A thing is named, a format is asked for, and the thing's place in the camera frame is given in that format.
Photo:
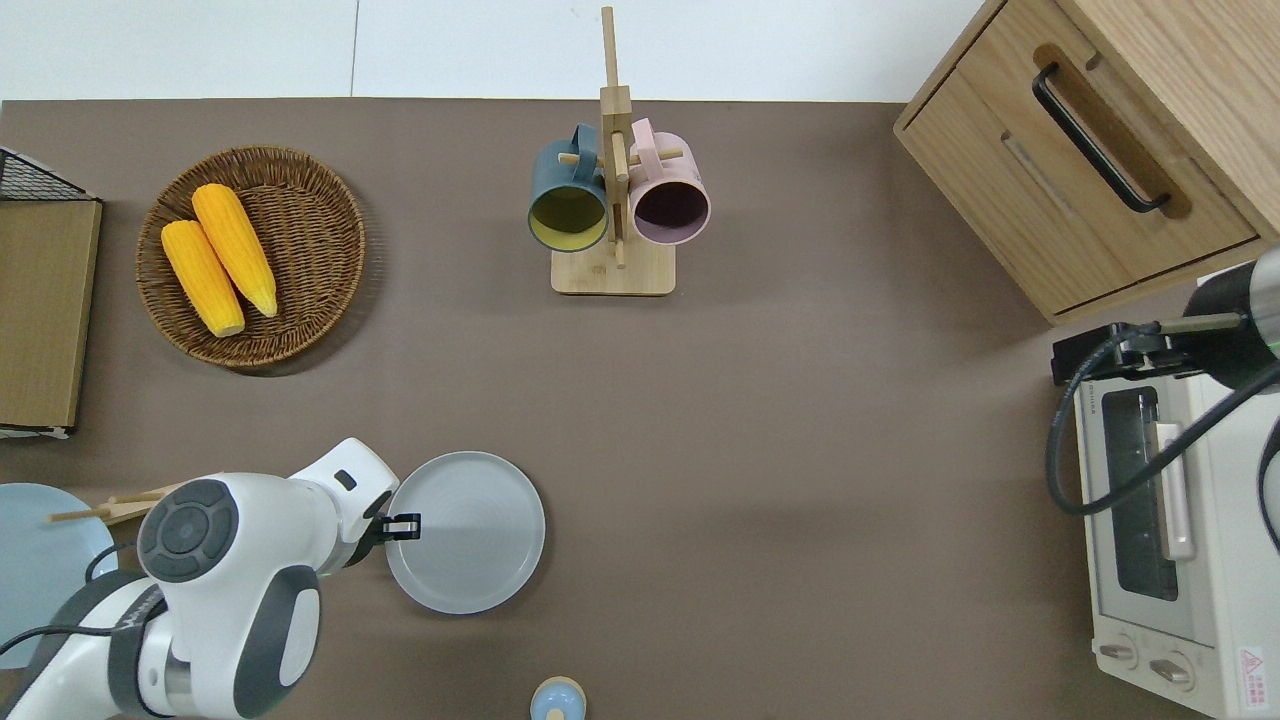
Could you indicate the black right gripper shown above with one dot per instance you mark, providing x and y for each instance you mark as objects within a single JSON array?
[{"x": 1225, "y": 330}]

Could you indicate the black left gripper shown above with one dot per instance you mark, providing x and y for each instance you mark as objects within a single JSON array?
[{"x": 372, "y": 530}]

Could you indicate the gray round plate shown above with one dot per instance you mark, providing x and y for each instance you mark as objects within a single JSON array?
[{"x": 470, "y": 545}]

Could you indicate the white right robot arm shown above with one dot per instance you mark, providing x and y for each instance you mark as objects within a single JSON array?
[{"x": 1270, "y": 295}]

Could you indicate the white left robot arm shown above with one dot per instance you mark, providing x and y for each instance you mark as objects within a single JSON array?
[{"x": 240, "y": 600}]

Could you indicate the wooden plate rack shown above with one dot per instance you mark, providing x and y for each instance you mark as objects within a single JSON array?
[{"x": 130, "y": 505}]

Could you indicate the light blue round plate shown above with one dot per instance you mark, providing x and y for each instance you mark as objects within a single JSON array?
[{"x": 40, "y": 560}]

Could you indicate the white toaster oven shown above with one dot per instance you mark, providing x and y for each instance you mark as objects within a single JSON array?
[{"x": 1240, "y": 560}]

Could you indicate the small blue dome bell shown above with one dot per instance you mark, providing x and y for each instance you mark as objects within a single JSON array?
[{"x": 558, "y": 702}]

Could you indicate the wooden drawer cabinet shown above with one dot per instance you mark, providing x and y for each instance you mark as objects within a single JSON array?
[{"x": 1000, "y": 150}]

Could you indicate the brown wicker basket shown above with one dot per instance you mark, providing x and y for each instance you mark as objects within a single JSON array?
[{"x": 315, "y": 230}]

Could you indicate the yellow corn cob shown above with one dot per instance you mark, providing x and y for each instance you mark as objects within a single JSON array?
[
  {"x": 200, "y": 278},
  {"x": 235, "y": 250}
]

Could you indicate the wooden mug tree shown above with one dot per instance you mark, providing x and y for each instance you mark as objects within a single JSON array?
[{"x": 615, "y": 275}]

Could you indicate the brown table mat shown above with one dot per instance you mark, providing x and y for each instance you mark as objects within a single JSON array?
[{"x": 800, "y": 450}]

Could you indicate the dark teal mug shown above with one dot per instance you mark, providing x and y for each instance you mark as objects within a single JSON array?
[{"x": 550, "y": 175}]

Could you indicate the pink mug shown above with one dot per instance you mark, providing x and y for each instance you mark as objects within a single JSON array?
[{"x": 682, "y": 170}]

